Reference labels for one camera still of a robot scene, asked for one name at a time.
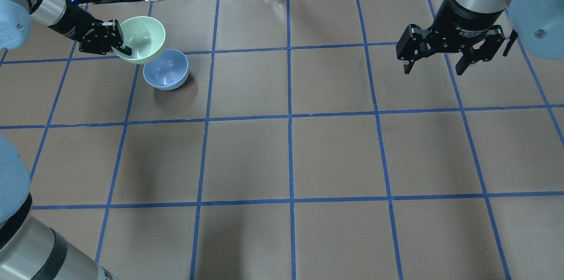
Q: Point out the green bowl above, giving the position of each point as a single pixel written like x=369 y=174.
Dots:
x=145 y=36

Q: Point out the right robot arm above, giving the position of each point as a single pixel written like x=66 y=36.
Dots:
x=538 y=23

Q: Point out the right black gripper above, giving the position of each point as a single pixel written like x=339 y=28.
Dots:
x=462 y=20

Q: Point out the blue bowl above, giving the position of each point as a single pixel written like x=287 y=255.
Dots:
x=168 y=72

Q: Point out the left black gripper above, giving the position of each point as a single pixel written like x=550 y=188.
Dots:
x=72 y=22

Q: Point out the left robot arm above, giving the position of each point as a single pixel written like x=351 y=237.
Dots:
x=16 y=17

